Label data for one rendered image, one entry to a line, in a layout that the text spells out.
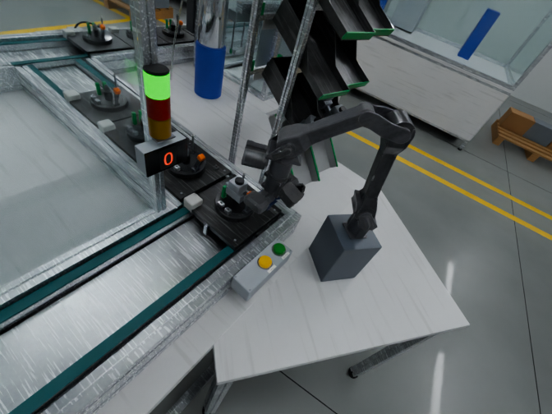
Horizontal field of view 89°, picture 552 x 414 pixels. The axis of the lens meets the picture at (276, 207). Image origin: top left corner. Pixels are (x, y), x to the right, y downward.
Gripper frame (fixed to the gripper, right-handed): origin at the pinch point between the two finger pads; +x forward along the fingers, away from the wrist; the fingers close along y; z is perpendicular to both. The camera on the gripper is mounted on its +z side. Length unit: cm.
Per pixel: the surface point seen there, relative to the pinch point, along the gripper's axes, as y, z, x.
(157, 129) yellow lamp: -20.7, -22.2, -19.4
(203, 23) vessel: 54, -91, -14
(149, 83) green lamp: -21.2, -23.1, -29.7
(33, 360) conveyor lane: -62, -11, 18
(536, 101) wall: 880, 157, 101
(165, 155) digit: -19.6, -21.3, -12.0
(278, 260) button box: -4.8, 11.8, 13.6
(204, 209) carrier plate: -8.7, -17.6, 12.5
